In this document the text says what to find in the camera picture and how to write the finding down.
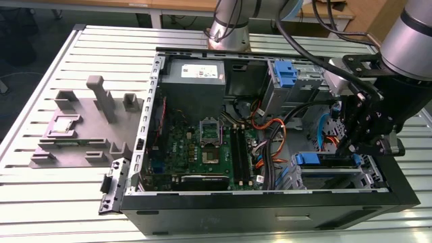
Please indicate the silver CPU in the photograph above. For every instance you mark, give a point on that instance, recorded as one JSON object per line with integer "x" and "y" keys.
{"x": 63, "y": 126}

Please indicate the green motherboard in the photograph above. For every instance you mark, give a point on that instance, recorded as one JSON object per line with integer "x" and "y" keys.
{"x": 179, "y": 152}

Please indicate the CPU socket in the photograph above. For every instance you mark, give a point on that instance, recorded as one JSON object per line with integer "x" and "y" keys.
{"x": 213, "y": 157}

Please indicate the hard disk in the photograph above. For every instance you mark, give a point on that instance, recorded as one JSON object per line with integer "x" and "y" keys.
{"x": 309, "y": 159}

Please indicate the metal optical drive cage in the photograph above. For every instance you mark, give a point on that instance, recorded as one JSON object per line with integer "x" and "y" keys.
{"x": 303, "y": 96}

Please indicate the long wooden desk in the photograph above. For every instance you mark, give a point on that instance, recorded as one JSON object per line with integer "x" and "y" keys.
{"x": 102, "y": 6}

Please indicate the grey parts rack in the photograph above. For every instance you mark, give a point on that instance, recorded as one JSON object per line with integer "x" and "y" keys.
{"x": 95, "y": 141}

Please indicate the brown wooden cabinet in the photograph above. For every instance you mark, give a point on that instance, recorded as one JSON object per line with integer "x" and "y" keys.
{"x": 378, "y": 15}

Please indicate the grey card retainer bracket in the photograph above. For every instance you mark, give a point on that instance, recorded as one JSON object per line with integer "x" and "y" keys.
{"x": 117, "y": 182}

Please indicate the black graphics card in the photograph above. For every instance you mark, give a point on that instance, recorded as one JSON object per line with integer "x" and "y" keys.
{"x": 203, "y": 183}

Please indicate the green RAM stick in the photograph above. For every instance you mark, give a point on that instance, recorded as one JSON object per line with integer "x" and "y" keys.
{"x": 71, "y": 143}

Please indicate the blue drive latch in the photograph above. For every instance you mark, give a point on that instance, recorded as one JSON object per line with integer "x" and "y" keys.
{"x": 285, "y": 73}

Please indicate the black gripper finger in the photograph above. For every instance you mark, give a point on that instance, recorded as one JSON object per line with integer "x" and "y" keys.
{"x": 371, "y": 141}
{"x": 351, "y": 116}

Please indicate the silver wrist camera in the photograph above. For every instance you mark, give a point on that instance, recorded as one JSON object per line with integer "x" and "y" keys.
{"x": 338, "y": 81}

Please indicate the grey power supply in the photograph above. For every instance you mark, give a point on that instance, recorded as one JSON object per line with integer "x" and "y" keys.
{"x": 193, "y": 98}

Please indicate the metal disk bay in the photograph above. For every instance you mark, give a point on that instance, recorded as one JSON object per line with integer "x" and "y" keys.
{"x": 331, "y": 171}

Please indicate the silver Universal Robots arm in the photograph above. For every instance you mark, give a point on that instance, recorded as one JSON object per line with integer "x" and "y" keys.
{"x": 230, "y": 33}

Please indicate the black RAM slot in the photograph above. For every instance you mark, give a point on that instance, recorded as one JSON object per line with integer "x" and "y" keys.
{"x": 246, "y": 154}
{"x": 237, "y": 154}

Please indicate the small wooden desk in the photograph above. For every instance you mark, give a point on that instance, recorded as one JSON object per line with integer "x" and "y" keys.
{"x": 347, "y": 10}

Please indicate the black PC case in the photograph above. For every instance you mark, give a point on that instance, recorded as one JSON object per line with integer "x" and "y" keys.
{"x": 237, "y": 212}

